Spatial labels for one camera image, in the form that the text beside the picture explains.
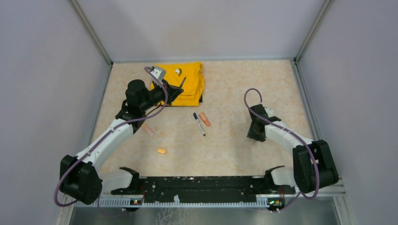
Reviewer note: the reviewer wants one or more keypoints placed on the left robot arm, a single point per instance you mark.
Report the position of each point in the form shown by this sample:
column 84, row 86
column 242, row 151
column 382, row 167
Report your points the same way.
column 79, row 175

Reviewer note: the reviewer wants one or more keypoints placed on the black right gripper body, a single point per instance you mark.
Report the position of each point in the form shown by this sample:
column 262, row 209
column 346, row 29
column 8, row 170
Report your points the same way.
column 252, row 133

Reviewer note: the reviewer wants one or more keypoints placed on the orange highlighter cap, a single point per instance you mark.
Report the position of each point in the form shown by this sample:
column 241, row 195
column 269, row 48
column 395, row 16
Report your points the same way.
column 161, row 151

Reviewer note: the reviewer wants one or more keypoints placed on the white marker pen black tip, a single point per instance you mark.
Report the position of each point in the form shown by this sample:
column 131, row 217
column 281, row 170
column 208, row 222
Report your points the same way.
column 201, row 128

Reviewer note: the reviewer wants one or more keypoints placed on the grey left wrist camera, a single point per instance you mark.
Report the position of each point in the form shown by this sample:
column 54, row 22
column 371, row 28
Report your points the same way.
column 158, row 72

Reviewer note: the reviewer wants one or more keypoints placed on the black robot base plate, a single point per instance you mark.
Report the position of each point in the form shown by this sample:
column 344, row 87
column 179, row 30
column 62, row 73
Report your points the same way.
column 206, row 191

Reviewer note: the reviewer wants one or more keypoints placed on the yellow folded shirt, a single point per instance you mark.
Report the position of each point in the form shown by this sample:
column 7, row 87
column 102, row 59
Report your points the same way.
column 193, row 86

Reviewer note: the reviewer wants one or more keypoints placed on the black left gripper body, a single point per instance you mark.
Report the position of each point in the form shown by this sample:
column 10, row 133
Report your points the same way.
column 169, row 99

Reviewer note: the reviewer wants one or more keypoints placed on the orange highlighter pen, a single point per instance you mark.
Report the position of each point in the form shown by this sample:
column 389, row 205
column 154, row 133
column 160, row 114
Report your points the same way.
column 204, row 119

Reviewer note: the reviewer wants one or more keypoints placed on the pink highlighter pen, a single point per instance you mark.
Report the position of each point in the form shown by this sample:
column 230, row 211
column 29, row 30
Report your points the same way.
column 147, row 129

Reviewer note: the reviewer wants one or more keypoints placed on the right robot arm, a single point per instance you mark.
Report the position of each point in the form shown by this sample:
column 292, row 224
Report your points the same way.
column 313, row 165

